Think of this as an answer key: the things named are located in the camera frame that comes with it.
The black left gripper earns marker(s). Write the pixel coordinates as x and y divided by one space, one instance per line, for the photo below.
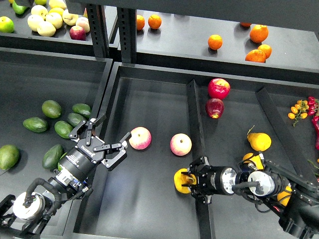
89 152

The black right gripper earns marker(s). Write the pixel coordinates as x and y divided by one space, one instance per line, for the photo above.
211 180

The green avocado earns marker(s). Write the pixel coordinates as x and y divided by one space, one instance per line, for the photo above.
60 167

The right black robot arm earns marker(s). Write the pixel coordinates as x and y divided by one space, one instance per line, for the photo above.
293 199

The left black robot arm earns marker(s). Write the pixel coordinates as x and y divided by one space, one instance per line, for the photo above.
43 198

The avocado top right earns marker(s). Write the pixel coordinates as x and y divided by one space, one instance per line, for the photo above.
82 109

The elongated dark avocado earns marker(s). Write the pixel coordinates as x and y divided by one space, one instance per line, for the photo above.
52 157

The avocado top left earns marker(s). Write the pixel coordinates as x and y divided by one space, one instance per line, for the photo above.
51 109

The avocado far left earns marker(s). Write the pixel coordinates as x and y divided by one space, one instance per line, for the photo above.
35 124

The pale yellow pear pile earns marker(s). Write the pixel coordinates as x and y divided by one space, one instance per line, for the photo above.
49 16

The pink apple left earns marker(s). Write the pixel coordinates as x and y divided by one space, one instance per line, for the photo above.
140 138

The pink apple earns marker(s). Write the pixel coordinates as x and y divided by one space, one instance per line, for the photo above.
140 138
180 144

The pink apple right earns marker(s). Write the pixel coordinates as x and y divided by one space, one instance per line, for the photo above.
180 144

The dark red apple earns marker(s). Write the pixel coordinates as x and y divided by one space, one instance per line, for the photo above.
214 108

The black middle tray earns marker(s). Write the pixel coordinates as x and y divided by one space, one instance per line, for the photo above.
138 200

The black tray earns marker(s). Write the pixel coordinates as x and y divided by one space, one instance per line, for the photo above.
27 79
138 200

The black left tray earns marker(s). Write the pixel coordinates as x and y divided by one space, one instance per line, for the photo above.
27 79

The bright red apple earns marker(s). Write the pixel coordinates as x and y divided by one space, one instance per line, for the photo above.
218 88

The red apple on shelf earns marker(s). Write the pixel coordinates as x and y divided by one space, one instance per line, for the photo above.
77 33

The orange cherry tomato bunch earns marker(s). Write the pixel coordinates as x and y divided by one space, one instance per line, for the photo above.
298 112

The black shelf upright posts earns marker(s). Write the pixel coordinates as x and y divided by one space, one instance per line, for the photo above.
113 32

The orange on shelf left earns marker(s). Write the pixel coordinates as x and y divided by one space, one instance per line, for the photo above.
140 22

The red chili peppers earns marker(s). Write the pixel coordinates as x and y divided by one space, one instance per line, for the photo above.
313 104

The orange front right shelf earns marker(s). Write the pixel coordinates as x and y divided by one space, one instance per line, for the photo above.
256 55

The orange on shelf centre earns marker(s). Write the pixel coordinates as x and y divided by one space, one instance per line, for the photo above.
215 42

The orange behind front right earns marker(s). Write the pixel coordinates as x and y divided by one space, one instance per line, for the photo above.
266 49

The green apple on shelf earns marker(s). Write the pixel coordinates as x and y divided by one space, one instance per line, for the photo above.
6 24

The green pepper on shelf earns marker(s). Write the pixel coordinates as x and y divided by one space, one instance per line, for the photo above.
19 9

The large orange on shelf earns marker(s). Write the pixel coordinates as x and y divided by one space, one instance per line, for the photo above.
259 33

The orange partly hidden top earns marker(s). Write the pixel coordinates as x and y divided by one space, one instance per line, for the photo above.
244 24

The avocado beside tray wall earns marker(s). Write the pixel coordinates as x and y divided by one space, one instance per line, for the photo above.
74 119

